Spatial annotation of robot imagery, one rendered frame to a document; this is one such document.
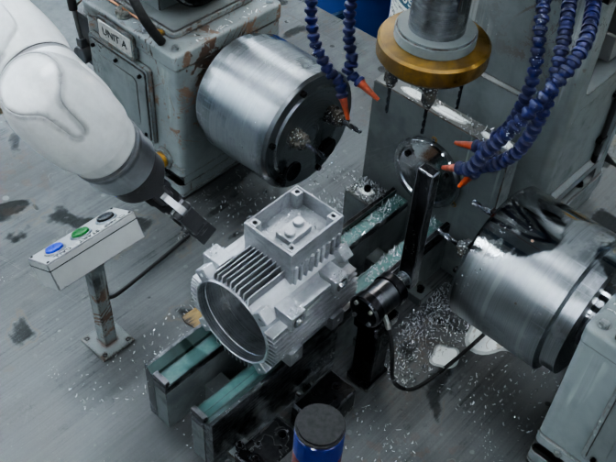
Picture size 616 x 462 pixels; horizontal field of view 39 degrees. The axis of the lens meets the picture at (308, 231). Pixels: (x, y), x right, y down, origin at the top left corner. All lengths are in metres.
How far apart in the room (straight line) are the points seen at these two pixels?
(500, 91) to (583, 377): 0.56
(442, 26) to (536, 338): 0.49
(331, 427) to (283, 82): 0.75
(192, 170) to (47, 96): 0.94
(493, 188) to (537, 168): 0.12
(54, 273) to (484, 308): 0.67
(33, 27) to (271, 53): 0.68
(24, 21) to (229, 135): 0.66
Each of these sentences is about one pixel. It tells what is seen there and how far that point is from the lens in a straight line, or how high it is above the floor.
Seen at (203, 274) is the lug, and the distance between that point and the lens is 1.35.
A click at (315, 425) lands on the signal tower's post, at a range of 1.03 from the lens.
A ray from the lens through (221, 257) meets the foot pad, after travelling 1.38.
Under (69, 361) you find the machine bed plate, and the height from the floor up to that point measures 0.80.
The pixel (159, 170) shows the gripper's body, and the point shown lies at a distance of 1.10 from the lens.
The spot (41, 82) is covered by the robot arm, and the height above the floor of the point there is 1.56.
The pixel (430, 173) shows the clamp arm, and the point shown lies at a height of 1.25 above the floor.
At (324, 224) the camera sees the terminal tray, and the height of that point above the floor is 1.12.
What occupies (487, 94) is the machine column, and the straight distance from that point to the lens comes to 1.65.
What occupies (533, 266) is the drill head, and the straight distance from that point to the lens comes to 1.35.
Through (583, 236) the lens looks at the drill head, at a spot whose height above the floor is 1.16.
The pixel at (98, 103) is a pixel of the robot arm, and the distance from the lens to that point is 0.96.
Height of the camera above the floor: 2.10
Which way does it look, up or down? 46 degrees down
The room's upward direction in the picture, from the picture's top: 4 degrees clockwise
